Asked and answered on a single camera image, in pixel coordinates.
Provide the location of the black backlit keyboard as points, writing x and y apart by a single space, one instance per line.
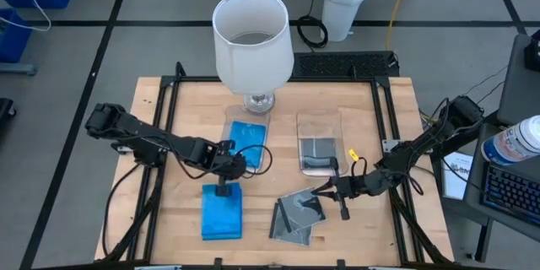
514 194

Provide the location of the white printed paper sheet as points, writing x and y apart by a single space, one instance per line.
455 177

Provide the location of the clear jewel case black tray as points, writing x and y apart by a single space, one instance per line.
316 147
291 238
301 208

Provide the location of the black perforated panel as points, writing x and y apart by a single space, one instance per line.
346 65

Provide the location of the white trash bin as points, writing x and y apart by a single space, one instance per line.
346 4

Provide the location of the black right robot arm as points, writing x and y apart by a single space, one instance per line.
422 145

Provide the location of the small blue storage bin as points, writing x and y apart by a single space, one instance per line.
14 38

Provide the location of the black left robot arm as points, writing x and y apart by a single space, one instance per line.
139 135

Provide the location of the black metal table frame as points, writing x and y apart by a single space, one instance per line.
337 79

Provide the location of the dark grey desk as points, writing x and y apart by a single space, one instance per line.
489 215

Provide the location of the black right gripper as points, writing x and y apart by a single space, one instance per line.
352 186

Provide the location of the clear plastic bin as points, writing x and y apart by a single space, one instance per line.
236 114
320 124

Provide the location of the grey shelf foot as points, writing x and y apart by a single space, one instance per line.
17 69

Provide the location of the white shade table lamp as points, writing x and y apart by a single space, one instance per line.
253 67

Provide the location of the blue cloth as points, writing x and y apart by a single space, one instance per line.
221 215

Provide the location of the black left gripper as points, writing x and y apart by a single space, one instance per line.
232 166

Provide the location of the silver metal bracket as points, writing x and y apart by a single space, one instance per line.
389 145

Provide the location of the black box device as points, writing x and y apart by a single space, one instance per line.
533 52

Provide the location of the blue plastic case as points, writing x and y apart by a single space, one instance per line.
246 141
221 238

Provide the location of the white wipes canister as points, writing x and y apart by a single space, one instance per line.
514 141

